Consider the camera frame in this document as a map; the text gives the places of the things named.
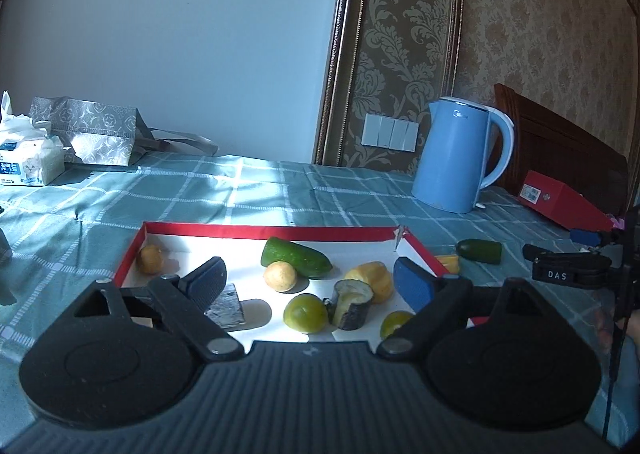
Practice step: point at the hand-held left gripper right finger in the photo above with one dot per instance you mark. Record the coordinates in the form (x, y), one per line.
(415, 284)

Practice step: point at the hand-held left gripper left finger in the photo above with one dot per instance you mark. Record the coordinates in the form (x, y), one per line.
(207, 279)

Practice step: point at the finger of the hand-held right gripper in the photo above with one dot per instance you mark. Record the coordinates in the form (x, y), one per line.
(565, 268)
(585, 236)

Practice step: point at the yellow vegetable chunk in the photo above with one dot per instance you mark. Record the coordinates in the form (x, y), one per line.
(448, 264)
(372, 279)

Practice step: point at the red and white box tray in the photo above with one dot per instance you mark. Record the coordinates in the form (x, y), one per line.
(240, 246)

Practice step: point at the dark eggplant piece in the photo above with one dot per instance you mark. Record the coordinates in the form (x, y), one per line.
(350, 306)

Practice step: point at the small tan potato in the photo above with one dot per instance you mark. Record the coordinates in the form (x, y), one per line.
(150, 259)
(280, 276)

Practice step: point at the cucumber piece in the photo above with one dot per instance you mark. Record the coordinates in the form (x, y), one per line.
(480, 251)
(295, 256)

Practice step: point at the green tomato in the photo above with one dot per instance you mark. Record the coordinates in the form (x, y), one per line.
(392, 324)
(305, 313)

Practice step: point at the person's right hand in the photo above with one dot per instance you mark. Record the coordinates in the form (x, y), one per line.
(605, 329)

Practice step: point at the silver foil block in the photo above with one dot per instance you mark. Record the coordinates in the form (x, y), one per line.
(230, 309)

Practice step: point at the red cardboard box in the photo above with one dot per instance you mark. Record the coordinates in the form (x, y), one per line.
(555, 199)

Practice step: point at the brown wooden headboard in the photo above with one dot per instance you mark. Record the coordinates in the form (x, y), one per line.
(560, 144)

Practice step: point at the teal checked tablecloth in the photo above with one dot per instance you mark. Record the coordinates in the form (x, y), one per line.
(325, 199)

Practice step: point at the light blue electric kettle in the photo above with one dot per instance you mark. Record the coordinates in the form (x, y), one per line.
(450, 159)

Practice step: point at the grey patterned gift bag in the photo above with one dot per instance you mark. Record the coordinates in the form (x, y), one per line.
(90, 129)

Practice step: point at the dark grey object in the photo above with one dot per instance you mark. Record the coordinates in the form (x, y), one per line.
(6, 259)

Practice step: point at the white tissue pack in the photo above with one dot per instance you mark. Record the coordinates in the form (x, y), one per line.
(30, 159)

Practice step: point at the white wall switch plate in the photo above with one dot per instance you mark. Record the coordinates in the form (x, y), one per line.
(390, 131)

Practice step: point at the gold wall panel frame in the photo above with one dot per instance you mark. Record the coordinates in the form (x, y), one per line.
(345, 59)

